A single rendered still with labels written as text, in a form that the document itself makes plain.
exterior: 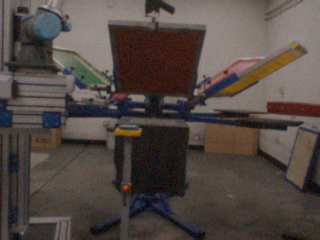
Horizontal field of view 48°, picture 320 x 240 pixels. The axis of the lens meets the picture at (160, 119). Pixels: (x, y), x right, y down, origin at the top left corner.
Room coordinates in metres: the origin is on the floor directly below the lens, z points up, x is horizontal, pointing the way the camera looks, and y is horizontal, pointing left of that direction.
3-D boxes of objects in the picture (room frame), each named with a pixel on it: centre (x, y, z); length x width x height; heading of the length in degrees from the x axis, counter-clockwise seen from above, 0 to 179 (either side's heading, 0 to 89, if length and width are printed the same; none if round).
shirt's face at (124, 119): (2.37, 0.05, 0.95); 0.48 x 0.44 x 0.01; 1
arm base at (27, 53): (1.79, 0.64, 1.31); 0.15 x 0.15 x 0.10
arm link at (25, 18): (1.79, 0.63, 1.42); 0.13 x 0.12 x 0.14; 39
